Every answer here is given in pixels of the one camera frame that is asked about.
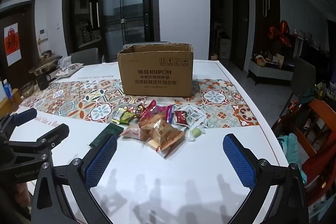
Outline wooden box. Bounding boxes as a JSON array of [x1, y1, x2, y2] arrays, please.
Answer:
[[0, 89, 23, 119]]

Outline red foil balloons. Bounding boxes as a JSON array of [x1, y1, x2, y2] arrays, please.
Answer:
[[268, 20, 293, 48]]

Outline brown cardboard box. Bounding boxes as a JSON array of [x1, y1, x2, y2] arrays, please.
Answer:
[[117, 43, 194, 97]]

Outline metal hot pot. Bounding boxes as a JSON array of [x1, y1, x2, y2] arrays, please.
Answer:
[[29, 55, 63, 76]]

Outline dark hallway door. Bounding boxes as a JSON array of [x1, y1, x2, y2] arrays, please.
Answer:
[[232, 0, 250, 72]]

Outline pink white snack packet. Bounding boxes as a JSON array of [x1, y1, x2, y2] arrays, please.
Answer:
[[120, 123, 142, 140]]

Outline white low cabinet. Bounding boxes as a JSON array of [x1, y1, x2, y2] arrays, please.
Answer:
[[247, 59, 294, 86]]

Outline grey dining chair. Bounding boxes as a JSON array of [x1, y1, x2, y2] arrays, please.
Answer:
[[280, 57, 317, 117], [69, 48, 103, 65]]

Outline black mug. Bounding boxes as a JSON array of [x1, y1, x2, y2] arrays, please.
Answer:
[[35, 74, 52, 90]]

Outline blue bottle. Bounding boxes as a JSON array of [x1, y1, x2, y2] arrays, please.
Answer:
[[3, 80, 13, 100]]

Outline glass sliding door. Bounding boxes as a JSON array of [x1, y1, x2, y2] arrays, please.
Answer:
[[63, 0, 158, 62]]

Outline glass bowl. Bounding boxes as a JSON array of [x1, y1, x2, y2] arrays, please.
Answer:
[[18, 81, 36, 98]]

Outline teal cloth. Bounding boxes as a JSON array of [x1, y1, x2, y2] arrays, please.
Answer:
[[277, 132, 307, 185]]

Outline light green candy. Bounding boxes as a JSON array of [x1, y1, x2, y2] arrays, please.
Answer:
[[187, 127, 204, 142]]

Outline orange wooden chair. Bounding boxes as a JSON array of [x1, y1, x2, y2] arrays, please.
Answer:
[[272, 98, 336, 210]]

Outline green candy with gold ends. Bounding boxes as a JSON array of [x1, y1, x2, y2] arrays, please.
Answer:
[[111, 108, 126, 125]]

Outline clear pastry packet red label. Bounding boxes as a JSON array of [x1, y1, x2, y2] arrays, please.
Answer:
[[140, 126, 185, 147], [138, 115, 168, 132], [147, 139, 187, 159]]

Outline dark green flat packet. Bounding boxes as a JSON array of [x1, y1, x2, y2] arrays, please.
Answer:
[[89, 125, 124, 148]]

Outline dark sideboard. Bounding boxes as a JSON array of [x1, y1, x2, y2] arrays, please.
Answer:
[[297, 36, 336, 71]]

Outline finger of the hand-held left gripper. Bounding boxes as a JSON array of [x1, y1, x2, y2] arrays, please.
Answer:
[[5, 123, 70, 155], [0, 108, 38, 135]]

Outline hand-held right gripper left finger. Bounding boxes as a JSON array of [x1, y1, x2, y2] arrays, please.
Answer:
[[31, 133, 118, 224]]

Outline person's left hand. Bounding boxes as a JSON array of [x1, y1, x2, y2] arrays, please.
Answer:
[[0, 182, 30, 210]]

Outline patterned tile tablecloth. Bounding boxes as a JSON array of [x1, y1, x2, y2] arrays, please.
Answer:
[[0, 60, 289, 224]]

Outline green square snack packet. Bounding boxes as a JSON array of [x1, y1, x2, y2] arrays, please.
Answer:
[[121, 112, 135, 125]]

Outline red paper door poster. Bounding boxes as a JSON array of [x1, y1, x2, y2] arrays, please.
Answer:
[[4, 22, 22, 66]]

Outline dark wooden door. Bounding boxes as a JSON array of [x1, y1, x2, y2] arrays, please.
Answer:
[[0, 1, 40, 89]]

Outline dark red snack packet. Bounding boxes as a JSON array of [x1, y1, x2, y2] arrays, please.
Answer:
[[173, 110, 188, 126]]

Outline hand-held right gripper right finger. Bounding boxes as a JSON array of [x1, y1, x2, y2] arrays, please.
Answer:
[[223, 133, 310, 224]]

